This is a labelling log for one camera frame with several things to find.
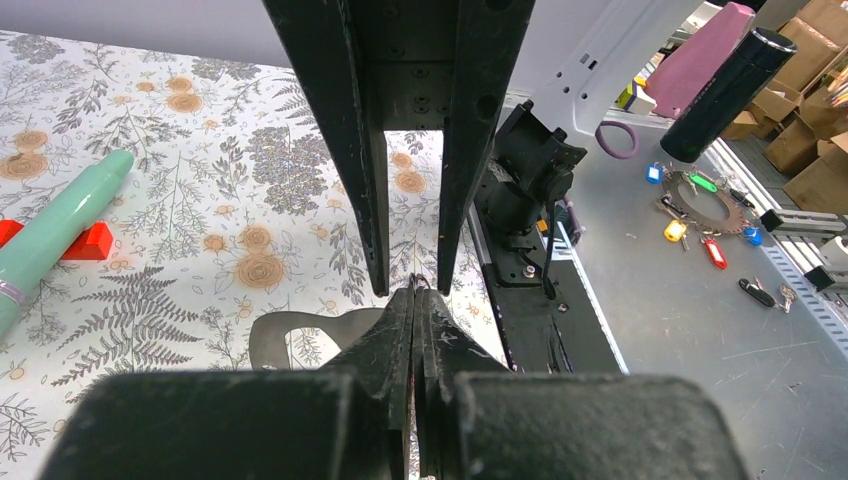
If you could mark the keyring with coloured key tags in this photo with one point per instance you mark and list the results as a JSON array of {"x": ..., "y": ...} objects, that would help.
[{"x": 297, "y": 340}]

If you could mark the spare keyring with tags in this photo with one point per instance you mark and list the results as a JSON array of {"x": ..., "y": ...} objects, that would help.
[{"x": 702, "y": 210}]

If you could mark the spare key with black fob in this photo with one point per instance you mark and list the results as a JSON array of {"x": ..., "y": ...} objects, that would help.
[{"x": 782, "y": 301}]

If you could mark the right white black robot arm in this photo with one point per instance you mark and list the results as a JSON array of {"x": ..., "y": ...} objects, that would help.
[{"x": 519, "y": 77}]

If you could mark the black cylindrical bottle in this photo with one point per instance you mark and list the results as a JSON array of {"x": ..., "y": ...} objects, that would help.
[{"x": 738, "y": 80}]

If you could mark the pink bottle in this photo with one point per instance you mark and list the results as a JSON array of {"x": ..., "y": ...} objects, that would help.
[{"x": 678, "y": 79}]

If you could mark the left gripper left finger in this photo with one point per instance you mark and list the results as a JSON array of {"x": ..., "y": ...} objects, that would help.
[{"x": 346, "y": 420}]

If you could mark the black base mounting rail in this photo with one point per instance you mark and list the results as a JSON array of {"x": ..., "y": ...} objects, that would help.
[{"x": 548, "y": 317}]

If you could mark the cardboard boxes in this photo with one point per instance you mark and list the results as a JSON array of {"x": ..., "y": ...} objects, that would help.
[{"x": 795, "y": 130}]

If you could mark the mint green flashlight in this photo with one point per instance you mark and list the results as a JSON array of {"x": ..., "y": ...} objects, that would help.
[{"x": 30, "y": 255}]

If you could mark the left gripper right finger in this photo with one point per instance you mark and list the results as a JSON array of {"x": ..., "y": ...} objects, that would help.
[{"x": 478, "y": 420}]

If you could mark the floral patterned table mat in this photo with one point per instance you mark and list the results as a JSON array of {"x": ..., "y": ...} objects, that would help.
[{"x": 233, "y": 210}]

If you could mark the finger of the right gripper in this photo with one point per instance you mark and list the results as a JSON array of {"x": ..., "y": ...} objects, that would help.
[
  {"x": 488, "y": 41},
  {"x": 320, "y": 41}
]

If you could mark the red plastic block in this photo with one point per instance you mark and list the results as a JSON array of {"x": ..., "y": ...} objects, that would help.
[{"x": 93, "y": 244}]

